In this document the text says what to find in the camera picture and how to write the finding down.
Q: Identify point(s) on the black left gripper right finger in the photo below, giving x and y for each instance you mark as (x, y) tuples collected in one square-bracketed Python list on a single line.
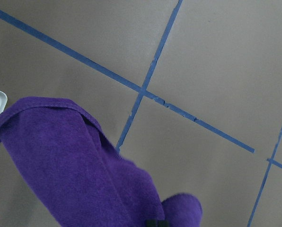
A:
[(163, 223)]

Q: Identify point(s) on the purple towel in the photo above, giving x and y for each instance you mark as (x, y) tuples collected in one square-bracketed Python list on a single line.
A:
[(64, 157)]

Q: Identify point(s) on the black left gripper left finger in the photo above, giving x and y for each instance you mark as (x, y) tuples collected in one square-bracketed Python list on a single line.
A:
[(151, 223)]

